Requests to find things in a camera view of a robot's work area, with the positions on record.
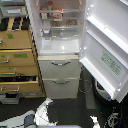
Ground grey box on cabinet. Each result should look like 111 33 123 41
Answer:
0 6 27 17

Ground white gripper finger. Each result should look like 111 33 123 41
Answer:
90 116 101 128

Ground wooden drawer cabinet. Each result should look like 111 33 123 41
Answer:
0 17 45 97

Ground green door label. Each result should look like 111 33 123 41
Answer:
100 51 122 76

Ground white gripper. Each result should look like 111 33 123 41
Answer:
34 98 57 126

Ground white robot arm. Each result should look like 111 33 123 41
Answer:
0 98 81 128

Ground lower fridge drawer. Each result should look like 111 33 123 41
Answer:
43 78 79 99

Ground white fridge door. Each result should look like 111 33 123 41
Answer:
79 0 128 102

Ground coiled cable on floor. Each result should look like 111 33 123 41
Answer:
78 66 94 94

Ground red lid jar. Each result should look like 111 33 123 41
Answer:
47 1 53 10

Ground white blue robot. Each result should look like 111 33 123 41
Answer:
93 79 116 106

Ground food package on shelf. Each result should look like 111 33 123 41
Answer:
53 7 63 21

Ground white fridge body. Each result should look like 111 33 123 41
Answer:
25 0 88 100

